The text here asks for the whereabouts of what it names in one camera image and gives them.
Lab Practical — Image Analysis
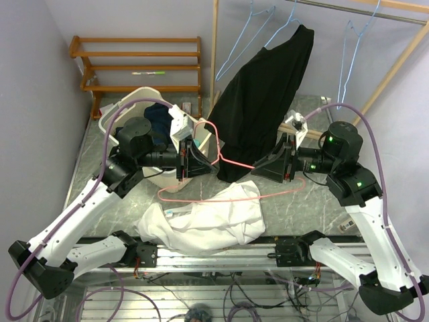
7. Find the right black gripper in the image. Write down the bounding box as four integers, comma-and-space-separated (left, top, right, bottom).
251, 133, 339, 182

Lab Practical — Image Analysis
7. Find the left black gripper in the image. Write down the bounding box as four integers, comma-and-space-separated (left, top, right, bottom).
137, 134, 217, 181

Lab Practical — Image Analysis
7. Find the pink wire hanger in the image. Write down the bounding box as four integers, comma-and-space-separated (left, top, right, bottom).
156, 120, 306, 203

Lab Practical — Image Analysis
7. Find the white t shirt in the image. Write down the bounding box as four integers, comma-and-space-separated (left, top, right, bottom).
133, 180, 265, 254

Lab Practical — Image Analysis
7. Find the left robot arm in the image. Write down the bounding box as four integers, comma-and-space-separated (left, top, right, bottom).
8, 115, 214, 299

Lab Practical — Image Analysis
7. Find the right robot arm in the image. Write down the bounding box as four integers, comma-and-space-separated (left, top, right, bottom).
251, 121, 428, 315

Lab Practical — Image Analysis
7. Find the black t shirt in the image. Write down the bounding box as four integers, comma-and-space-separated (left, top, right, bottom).
205, 25, 314, 183

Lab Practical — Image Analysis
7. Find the blue hanger far left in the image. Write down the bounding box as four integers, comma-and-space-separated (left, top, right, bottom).
214, 1, 276, 82

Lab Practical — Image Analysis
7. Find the blue hanger holding black shirt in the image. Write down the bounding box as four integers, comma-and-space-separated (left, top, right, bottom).
263, 0, 301, 48

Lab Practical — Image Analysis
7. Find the blue hanger right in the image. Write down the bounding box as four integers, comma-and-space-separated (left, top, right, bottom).
336, 0, 381, 103

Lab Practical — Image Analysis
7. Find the teal garment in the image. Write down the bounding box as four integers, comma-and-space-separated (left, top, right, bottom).
192, 134, 204, 149

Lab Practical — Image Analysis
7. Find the small red white box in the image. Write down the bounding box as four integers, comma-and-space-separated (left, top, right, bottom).
181, 102, 192, 114

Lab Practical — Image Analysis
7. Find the navy blue garment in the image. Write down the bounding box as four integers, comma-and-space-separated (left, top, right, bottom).
115, 102, 177, 142

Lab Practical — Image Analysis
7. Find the white laundry basket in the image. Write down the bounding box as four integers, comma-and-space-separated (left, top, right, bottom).
95, 87, 197, 197

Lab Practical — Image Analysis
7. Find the white label tag device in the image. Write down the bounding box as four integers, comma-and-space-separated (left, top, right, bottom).
338, 219, 355, 233

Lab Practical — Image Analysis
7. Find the green white pen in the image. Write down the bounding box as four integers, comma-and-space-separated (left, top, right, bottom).
131, 71, 166, 76

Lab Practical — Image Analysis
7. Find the white paper scrap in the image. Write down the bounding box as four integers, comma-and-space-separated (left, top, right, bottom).
99, 103, 114, 116

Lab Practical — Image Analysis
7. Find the light wooden clothes rack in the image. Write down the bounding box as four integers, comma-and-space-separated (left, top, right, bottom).
208, 1, 428, 136

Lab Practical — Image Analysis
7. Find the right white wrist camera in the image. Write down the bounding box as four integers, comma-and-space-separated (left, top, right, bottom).
283, 109, 308, 148

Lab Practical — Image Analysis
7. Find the aluminium mounting rail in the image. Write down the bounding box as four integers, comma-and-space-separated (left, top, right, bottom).
70, 236, 379, 272

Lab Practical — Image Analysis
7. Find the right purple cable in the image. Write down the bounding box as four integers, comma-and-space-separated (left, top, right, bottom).
303, 103, 429, 322

